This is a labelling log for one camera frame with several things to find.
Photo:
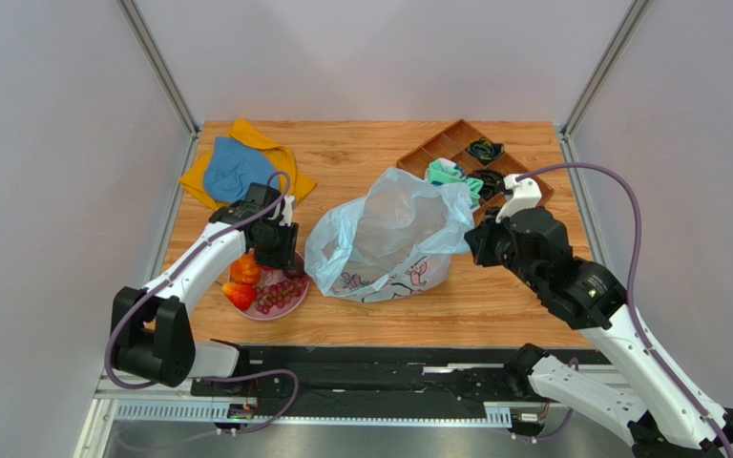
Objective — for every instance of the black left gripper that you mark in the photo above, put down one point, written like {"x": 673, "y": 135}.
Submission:
{"x": 285, "y": 257}

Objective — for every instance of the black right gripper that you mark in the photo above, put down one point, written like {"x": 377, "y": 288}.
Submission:
{"x": 483, "y": 243}

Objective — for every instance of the light blue plastic bag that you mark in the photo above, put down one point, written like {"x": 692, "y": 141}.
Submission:
{"x": 394, "y": 242}

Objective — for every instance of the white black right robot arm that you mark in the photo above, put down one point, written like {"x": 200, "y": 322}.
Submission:
{"x": 665, "y": 414}

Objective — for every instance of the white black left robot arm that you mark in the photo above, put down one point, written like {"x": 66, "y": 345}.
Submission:
{"x": 151, "y": 340}

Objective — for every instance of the pink plate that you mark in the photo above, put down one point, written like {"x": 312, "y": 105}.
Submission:
{"x": 296, "y": 272}

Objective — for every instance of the orange tangerine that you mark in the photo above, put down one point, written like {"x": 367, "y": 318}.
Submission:
{"x": 245, "y": 270}

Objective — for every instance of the purple grapes bunch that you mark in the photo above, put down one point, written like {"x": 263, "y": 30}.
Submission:
{"x": 278, "y": 295}

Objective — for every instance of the black patterned sock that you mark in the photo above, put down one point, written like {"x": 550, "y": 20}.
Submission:
{"x": 485, "y": 151}
{"x": 493, "y": 182}

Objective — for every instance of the red strawberry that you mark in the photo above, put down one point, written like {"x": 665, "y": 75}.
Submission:
{"x": 241, "y": 295}

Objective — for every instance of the teal blue sock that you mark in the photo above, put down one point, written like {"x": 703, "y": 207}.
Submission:
{"x": 475, "y": 186}

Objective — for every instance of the yellow cloth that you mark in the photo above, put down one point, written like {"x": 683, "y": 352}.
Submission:
{"x": 300, "y": 185}

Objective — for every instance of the blue cloth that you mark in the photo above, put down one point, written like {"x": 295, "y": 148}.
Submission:
{"x": 232, "y": 168}

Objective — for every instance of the teal white sock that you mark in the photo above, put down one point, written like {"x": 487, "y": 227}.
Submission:
{"x": 444, "y": 171}

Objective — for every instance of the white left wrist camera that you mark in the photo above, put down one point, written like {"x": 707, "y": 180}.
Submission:
{"x": 283, "y": 212}

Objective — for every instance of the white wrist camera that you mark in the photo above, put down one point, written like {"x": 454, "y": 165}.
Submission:
{"x": 524, "y": 193}
{"x": 283, "y": 212}

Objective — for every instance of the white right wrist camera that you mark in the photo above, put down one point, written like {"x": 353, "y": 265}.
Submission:
{"x": 524, "y": 193}

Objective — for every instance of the aluminium frame rail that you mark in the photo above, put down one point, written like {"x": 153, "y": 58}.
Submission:
{"x": 154, "y": 56}

